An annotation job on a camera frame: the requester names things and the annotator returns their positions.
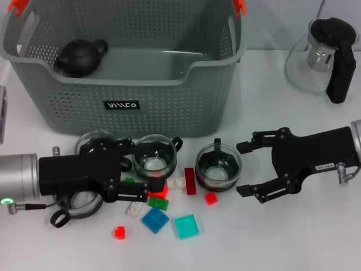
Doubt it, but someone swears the glass teacup with black sleeve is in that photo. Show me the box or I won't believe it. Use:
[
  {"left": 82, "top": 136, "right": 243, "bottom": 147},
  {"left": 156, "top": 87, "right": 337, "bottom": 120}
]
[
  {"left": 195, "top": 138, "right": 243, "bottom": 193},
  {"left": 74, "top": 130, "right": 133, "bottom": 172},
  {"left": 131, "top": 134, "right": 184, "bottom": 181},
  {"left": 50, "top": 187, "right": 104, "bottom": 229}
]

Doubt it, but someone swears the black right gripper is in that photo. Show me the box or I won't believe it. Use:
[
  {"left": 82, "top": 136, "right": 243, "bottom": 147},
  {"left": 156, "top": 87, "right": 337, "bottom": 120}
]
[{"left": 236, "top": 126, "right": 360, "bottom": 205}]

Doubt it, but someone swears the grey right arm cable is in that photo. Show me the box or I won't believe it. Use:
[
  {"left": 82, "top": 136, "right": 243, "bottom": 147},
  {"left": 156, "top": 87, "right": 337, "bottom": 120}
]
[{"left": 337, "top": 162, "right": 361, "bottom": 186}]

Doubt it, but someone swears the bright red sloped brick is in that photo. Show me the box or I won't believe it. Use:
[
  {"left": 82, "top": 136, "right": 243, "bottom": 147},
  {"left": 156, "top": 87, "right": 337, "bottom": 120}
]
[{"left": 148, "top": 185, "right": 169, "bottom": 199}]

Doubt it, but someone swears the orange basket handle clip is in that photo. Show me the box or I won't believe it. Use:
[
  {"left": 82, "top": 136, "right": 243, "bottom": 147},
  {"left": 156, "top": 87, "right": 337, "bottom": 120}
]
[
  {"left": 7, "top": 0, "right": 30, "bottom": 15},
  {"left": 233, "top": 0, "right": 248, "bottom": 18}
]

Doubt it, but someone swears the blue square brick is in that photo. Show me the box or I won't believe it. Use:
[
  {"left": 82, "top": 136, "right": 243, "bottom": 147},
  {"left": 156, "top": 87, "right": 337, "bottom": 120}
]
[{"left": 141, "top": 206, "right": 170, "bottom": 234}]

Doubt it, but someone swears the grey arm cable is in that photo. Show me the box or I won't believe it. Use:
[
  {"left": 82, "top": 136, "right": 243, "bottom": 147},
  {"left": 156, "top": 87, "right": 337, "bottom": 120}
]
[
  {"left": 337, "top": 162, "right": 361, "bottom": 186},
  {"left": 7, "top": 200, "right": 66, "bottom": 216}
]

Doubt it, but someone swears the white thick brick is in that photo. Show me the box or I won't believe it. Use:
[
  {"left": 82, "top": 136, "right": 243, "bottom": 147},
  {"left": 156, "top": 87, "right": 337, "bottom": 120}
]
[{"left": 166, "top": 177, "right": 187, "bottom": 189}]

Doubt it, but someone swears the black clay teapot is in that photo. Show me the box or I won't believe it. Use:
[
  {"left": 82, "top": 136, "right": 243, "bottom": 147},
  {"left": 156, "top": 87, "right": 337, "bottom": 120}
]
[{"left": 55, "top": 38, "right": 109, "bottom": 78}]

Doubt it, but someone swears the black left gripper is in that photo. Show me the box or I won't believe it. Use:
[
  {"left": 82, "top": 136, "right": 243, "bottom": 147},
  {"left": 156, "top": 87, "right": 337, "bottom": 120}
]
[{"left": 38, "top": 137, "right": 166, "bottom": 203}]

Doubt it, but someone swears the dark red long brick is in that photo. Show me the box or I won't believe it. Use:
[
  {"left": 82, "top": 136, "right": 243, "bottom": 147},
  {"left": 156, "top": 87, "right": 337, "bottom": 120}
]
[{"left": 184, "top": 167, "right": 197, "bottom": 195}]

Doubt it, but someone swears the grey left arm cable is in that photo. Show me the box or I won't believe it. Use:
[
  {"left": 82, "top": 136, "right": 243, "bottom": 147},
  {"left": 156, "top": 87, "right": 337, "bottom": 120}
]
[{"left": 7, "top": 200, "right": 66, "bottom": 216}]

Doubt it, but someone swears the grey perforated storage basket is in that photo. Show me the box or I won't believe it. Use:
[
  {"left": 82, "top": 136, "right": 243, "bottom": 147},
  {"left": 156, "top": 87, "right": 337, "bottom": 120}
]
[{"left": 0, "top": 0, "right": 249, "bottom": 139}]

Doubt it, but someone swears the white flat plate brick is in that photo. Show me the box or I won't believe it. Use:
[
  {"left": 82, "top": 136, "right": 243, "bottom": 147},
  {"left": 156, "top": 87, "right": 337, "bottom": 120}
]
[{"left": 124, "top": 200, "right": 146, "bottom": 218}]

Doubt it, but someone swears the teal square brick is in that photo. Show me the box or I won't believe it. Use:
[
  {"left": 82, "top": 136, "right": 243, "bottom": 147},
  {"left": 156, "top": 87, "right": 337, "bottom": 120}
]
[{"left": 174, "top": 213, "right": 200, "bottom": 241}]

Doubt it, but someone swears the glass pitcher with black handle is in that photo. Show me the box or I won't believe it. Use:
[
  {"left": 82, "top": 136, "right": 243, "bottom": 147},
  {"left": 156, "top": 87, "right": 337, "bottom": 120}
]
[{"left": 285, "top": 17, "right": 358, "bottom": 104}]

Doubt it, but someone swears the green rectangular brick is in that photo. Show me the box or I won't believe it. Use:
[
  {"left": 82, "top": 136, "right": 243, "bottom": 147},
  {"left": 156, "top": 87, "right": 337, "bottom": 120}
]
[{"left": 148, "top": 196, "right": 170, "bottom": 211}]

